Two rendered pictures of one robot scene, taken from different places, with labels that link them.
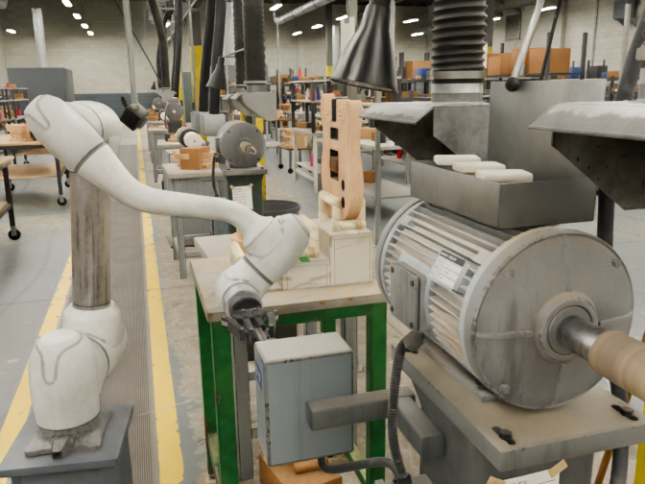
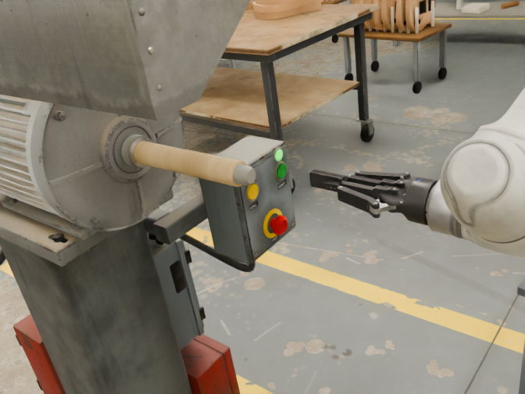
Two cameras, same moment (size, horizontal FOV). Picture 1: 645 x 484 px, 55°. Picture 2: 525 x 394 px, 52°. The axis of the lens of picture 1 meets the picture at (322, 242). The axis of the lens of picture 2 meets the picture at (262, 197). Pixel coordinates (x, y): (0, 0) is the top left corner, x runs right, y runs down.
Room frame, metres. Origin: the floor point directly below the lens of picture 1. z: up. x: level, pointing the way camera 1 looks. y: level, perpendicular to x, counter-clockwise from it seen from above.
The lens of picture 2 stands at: (1.86, -0.44, 1.53)
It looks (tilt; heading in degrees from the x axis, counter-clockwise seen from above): 28 degrees down; 149
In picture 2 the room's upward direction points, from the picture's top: 9 degrees counter-clockwise
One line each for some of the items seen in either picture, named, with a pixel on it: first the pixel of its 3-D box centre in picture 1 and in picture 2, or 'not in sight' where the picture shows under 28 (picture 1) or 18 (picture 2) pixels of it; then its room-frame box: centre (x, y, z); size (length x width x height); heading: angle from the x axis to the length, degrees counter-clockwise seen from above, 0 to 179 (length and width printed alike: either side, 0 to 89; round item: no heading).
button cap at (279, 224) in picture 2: not in sight; (276, 223); (1.09, 0.05, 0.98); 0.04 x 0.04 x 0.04; 16
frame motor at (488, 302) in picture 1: (483, 286); (58, 131); (0.95, -0.26, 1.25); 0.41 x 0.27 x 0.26; 16
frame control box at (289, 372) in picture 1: (328, 427); (219, 209); (0.97, -0.01, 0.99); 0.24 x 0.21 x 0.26; 16
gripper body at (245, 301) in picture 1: (248, 314); (408, 198); (1.32, 0.17, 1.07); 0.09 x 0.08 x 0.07; 16
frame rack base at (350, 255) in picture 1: (340, 249); not in sight; (2.10, -0.06, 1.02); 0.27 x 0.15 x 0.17; 16
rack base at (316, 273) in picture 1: (297, 264); not in sight; (2.06, 0.09, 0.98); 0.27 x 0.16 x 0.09; 16
